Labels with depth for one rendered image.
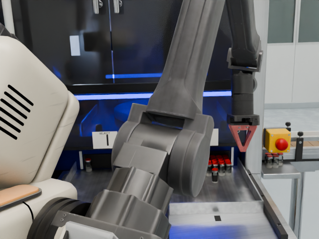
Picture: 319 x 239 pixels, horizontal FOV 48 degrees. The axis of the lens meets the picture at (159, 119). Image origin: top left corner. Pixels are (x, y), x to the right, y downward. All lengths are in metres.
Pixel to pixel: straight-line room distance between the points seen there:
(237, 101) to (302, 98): 5.37
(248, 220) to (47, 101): 0.72
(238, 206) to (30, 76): 0.76
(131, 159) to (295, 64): 5.83
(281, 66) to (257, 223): 5.19
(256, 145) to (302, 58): 4.97
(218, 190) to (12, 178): 0.84
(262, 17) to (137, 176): 0.90
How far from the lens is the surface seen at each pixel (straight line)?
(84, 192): 1.20
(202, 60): 0.46
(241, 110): 0.95
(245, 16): 0.78
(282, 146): 1.26
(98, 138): 1.24
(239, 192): 1.17
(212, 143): 1.24
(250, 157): 1.28
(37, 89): 0.42
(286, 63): 6.12
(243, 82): 0.95
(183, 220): 1.01
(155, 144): 0.41
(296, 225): 1.62
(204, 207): 1.04
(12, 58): 0.40
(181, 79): 0.44
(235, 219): 1.03
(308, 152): 1.46
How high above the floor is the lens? 1.39
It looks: 15 degrees down
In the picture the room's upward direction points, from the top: 2 degrees counter-clockwise
